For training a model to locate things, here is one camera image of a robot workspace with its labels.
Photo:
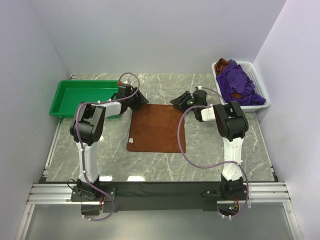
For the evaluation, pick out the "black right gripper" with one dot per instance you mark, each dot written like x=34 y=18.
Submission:
x=178 y=102

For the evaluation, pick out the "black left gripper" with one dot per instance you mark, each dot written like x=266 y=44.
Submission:
x=140 y=100

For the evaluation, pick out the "brown towel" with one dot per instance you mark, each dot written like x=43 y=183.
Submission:
x=154 y=128
x=219 y=67

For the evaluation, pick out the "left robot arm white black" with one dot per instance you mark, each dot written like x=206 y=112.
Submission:
x=87 y=129

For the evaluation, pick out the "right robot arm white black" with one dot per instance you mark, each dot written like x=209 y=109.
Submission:
x=232 y=126

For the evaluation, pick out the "brown towel in basket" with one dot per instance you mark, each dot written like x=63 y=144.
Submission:
x=219 y=67

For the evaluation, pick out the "purple towel in basket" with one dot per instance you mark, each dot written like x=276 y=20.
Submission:
x=234 y=79

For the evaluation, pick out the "green plastic tray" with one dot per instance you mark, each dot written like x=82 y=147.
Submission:
x=70 y=93

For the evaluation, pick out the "white plastic basket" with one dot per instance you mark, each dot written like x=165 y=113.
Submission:
x=252 y=73

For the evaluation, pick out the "black base bar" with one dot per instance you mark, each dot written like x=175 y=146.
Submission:
x=152 y=196

